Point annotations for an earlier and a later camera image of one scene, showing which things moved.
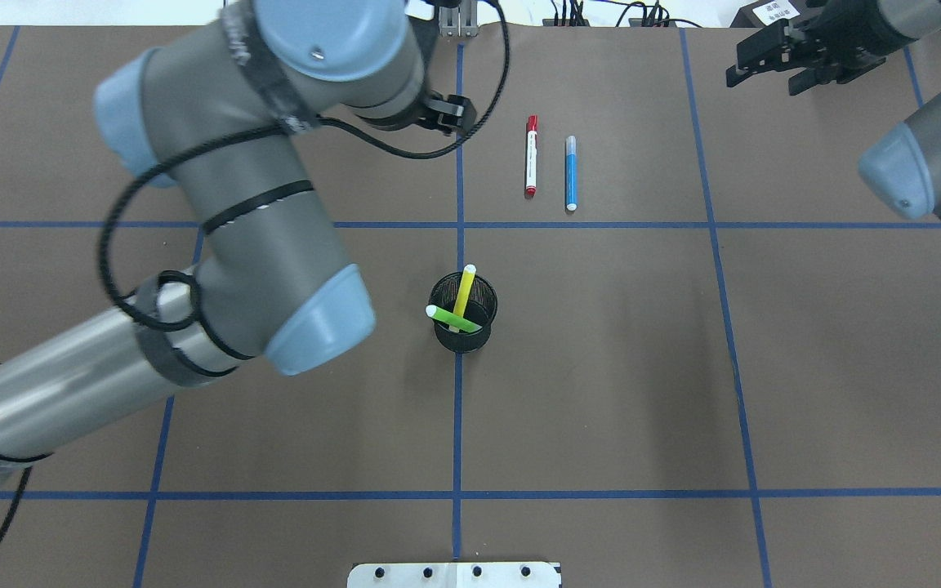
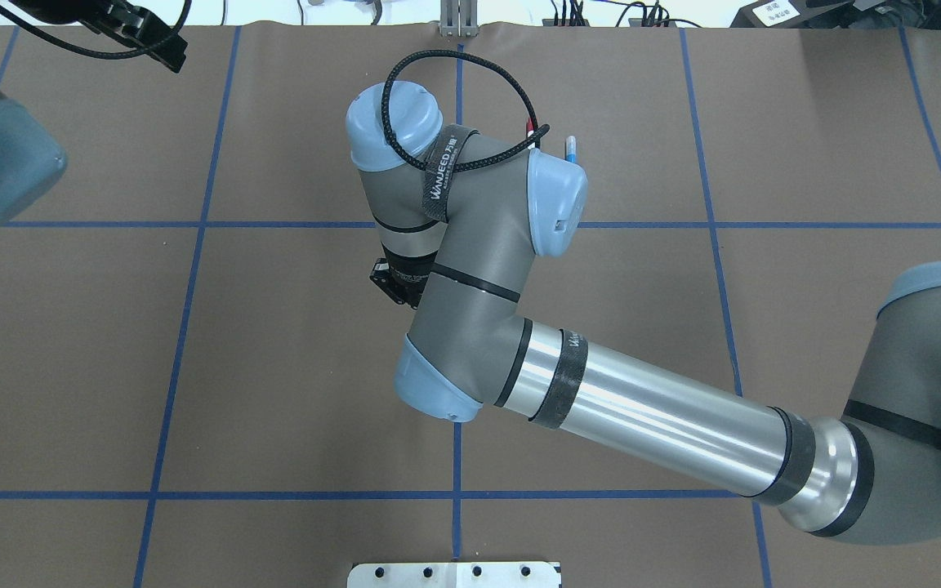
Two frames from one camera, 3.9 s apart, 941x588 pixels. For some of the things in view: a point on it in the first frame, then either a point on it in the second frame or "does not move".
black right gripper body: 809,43 to 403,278
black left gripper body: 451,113 to 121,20
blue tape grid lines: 155,496 does not move
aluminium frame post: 459,21 does not move
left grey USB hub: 550,22 does not move
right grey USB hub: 637,22 does not move
